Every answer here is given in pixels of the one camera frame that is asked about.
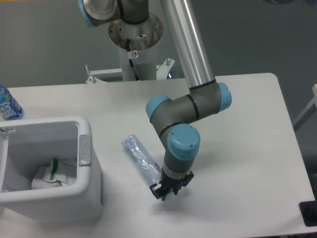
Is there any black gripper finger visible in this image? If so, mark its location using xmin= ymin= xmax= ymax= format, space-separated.
xmin=150 ymin=183 xmax=166 ymax=201
xmin=172 ymin=171 xmax=194 ymax=195

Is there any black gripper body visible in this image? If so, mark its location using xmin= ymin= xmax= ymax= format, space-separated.
xmin=160 ymin=171 xmax=180 ymax=195

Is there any crushed clear plastic bottle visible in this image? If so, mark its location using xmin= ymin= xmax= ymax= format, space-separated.
xmin=121 ymin=134 xmax=162 ymax=187

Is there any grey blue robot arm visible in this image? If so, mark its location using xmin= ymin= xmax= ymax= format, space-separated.
xmin=78 ymin=0 xmax=232 ymax=200

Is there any white plastic trash can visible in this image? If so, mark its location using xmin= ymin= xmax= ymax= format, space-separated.
xmin=0 ymin=116 xmax=103 ymax=223

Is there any black table clamp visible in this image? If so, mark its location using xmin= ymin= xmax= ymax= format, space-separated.
xmin=299 ymin=200 xmax=317 ymax=227

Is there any blue labelled water bottle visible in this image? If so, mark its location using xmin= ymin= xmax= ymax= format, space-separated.
xmin=0 ymin=85 xmax=23 ymax=120

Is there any white metal base frame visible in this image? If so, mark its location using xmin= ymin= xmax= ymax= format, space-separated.
xmin=85 ymin=58 xmax=185 ymax=84

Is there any white frame at right edge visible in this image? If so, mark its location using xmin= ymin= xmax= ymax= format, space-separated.
xmin=293 ymin=84 xmax=317 ymax=132

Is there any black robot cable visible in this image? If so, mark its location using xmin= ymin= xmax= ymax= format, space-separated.
xmin=126 ymin=38 xmax=140 ymax=81

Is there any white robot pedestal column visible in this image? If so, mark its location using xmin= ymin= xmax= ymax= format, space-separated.
xmin=108 ymin=13 xmax=163 ymax=81

